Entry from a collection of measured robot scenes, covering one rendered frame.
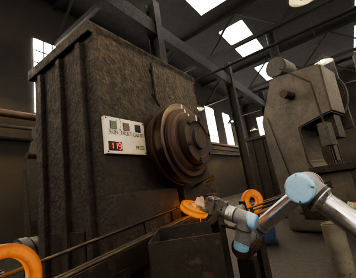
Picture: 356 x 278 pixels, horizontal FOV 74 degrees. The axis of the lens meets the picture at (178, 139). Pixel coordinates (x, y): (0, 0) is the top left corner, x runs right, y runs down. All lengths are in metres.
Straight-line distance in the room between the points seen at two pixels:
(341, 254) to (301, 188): 0.82
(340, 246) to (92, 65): 1.71
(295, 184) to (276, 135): 2.99
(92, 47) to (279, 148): 3.24
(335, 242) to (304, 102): 2.47
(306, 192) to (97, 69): 1.07
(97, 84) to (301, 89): 3.20
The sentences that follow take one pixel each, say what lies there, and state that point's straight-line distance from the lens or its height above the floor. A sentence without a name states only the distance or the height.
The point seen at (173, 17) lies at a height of 7.60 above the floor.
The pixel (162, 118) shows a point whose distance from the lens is 1.25.
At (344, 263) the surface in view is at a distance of 1.82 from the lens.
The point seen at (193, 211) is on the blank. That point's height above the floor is 0.73.
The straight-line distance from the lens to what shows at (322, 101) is 3.81.
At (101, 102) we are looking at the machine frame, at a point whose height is 1.31.
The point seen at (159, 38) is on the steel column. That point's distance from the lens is 6.88.
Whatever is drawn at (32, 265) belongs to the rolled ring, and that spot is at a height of 0.71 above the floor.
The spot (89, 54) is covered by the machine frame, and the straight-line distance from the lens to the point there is 1.35.
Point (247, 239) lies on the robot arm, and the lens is 1.25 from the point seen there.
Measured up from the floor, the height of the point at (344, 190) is 0.55.
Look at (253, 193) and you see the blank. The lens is 1.72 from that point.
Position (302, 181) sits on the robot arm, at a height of 0.81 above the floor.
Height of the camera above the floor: 0.85
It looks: 12 degrees up
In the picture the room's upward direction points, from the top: 9 degrees counter-clockwise
